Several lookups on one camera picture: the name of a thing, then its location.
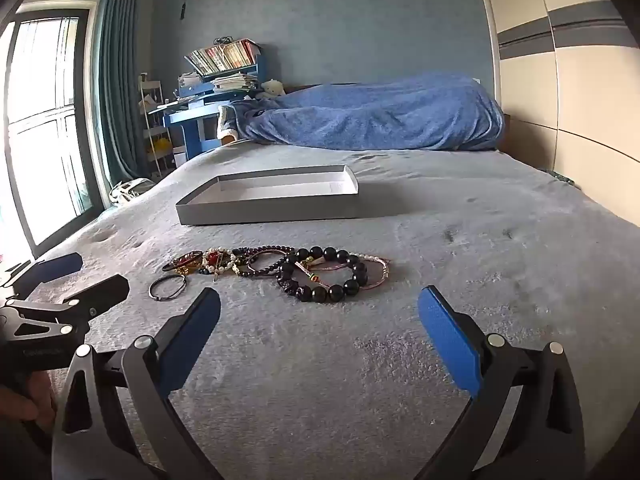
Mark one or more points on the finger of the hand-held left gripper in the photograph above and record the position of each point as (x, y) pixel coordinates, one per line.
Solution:
(102, 291)
(52, 267)

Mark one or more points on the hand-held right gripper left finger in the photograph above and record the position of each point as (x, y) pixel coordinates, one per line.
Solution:
(192, 342)

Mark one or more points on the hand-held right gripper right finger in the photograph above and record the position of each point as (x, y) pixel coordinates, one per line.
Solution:
(450, 345)

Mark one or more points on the red gold bead ornament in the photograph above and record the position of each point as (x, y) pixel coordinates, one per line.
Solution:
(187, 261)

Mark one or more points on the shallow grey cardboard box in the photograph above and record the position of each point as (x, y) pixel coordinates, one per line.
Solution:
(280, 210)

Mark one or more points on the person's left hand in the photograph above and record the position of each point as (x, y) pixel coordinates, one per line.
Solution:
(27, 400)

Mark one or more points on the yellow toy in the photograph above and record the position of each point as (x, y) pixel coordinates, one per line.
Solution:
(161, 147)

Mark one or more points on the dark framed window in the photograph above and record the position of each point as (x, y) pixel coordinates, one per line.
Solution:
(45, 110)

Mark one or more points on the blue desk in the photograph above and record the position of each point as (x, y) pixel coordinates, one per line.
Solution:
(192, 135)

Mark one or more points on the teal curtain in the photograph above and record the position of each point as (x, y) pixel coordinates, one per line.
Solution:
(117, 85)

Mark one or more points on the white rolling cart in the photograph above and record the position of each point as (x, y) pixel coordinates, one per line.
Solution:
(150, 95)

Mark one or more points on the fleece lined denim jacket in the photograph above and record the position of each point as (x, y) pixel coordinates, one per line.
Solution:
(227, 120)

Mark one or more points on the stack of papers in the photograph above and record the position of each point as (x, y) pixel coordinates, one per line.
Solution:
(232, 82)

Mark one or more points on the blue blanket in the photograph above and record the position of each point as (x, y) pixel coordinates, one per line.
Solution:
(375, 110)

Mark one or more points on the row of books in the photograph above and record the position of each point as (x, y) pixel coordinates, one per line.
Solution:
(220, 57)

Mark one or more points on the white plush toy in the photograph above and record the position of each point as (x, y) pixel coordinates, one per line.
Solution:
(272, 89)

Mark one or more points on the beige grey wardrobe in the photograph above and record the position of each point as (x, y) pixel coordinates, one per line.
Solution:
(575, 85)

